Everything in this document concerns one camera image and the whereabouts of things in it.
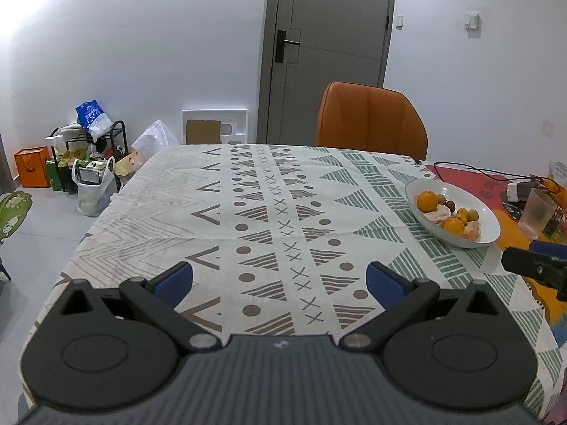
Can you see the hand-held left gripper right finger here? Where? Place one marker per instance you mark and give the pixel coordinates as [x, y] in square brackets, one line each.
[385, 285]

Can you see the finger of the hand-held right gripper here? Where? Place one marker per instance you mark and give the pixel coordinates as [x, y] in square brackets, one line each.
[549, 247]
[531, 263]

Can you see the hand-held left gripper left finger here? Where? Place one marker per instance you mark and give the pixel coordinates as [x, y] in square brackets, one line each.
[175, 282]

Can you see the white plate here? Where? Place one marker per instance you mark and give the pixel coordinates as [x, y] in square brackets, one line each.
[487, 230]

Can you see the small orange kumquat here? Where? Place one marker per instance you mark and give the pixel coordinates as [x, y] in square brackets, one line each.
[462, 213]

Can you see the medium orange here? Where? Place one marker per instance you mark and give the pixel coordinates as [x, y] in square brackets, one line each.
[454, 226]

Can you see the large orange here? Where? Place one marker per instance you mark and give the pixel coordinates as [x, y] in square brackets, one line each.
[427, 200]

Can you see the small red fruit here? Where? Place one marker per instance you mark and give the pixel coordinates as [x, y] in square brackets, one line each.
[450, 206]

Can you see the frosted plastic cup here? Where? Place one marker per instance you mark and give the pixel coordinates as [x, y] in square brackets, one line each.
[536, 214]

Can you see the black round coaster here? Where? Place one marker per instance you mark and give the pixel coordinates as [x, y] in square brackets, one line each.
[511, 208]

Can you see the small grey box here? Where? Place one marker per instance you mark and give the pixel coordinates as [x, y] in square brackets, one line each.
[529, 188]

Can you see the white charger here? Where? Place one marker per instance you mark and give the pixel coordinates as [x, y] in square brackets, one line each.
[514, 191]

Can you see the yellow snack packet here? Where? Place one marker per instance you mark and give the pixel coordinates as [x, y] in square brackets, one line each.
[559, 172]

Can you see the red orange table mat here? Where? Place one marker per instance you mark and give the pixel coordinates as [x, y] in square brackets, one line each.
[487, 190]

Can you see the patterned tablecloth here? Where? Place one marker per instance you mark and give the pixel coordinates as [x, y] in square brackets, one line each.
[265, 212]

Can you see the white bag with items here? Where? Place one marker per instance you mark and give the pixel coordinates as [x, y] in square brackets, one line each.
[93, 195]

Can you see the white plastic bag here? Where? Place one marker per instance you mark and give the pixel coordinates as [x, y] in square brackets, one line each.
[155, 139]

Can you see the brown cardboard sheet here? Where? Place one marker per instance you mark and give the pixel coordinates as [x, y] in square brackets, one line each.
[203, 132]

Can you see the black metal rack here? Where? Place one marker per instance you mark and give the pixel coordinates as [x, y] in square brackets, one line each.
[119, 137]

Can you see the green paper bag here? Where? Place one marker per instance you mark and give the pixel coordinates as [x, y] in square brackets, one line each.
[54, 176]

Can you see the orange chair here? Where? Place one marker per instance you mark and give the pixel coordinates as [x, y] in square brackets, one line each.
[367, 115]

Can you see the green patterned mat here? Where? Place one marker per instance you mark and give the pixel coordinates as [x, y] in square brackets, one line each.
[13, 212]

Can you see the white foam packaging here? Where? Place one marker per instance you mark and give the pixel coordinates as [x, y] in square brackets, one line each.
[237, 117]

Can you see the orange paper bag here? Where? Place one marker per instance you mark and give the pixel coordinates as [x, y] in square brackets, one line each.
[32, 167]

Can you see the blue plastic bag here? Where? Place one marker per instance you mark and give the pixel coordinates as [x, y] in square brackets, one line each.
[93, 117]

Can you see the grey door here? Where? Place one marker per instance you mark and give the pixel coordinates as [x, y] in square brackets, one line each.
[336, 9]

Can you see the white wall switch box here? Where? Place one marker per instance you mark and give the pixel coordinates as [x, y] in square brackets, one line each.
[471, 20]

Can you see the white wall switch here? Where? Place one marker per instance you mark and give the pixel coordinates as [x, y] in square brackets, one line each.
[399, 21]

